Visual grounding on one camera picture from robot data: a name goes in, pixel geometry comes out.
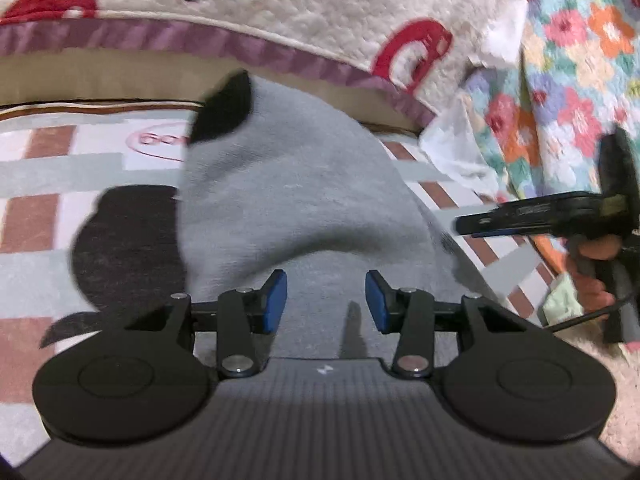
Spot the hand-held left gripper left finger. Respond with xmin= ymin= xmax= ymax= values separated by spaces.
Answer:
xmin=125 ymin=269 xmax=288 ymax=378

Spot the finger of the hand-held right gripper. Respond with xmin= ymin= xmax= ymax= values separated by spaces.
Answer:
xmin=455 ymin=197 xmax=571 ymax=238

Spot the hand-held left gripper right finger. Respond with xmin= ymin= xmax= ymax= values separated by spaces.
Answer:
xmin=365 ymin=269 xmax=526 ymax=380

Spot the grey sweater with black cat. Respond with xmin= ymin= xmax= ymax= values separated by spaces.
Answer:
xmin=177 ymin=70 xmax=501 ymax=361

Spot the person's right hand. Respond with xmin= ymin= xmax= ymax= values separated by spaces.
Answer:
xmin=570 ymin=237 xmax=628 ymax=313

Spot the white scalloped cloth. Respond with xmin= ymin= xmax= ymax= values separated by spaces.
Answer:
xmin=420 ymin=0 xmax=531 ymax=201

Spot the light green cloth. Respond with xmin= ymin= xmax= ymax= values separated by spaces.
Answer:
xmin=542 ymin=275 xmax=581 ymax=328

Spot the floral blanket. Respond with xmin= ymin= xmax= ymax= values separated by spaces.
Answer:
xmin=460 ymin=0 xmax=640 ymax=276

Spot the person's fuzzy cream clothing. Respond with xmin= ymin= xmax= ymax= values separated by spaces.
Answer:
xmin=595 ymin=345 xmax=640 ymax=411

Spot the checkered rug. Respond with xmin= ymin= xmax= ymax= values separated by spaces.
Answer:
xmin=0 ymin=102 xmax=566 ymax=466

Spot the beige bed base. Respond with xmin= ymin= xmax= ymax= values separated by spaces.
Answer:
xmin=0 ymin=52 xmax=431 ymax=136

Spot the white quilt with red bears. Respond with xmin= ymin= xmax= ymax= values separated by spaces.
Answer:
xmin=0 ymin=0 xmax=531 ymax=131

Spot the black cable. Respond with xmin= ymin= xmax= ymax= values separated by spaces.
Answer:
xmin=542 ymin=302 xmax=626 ymax=333

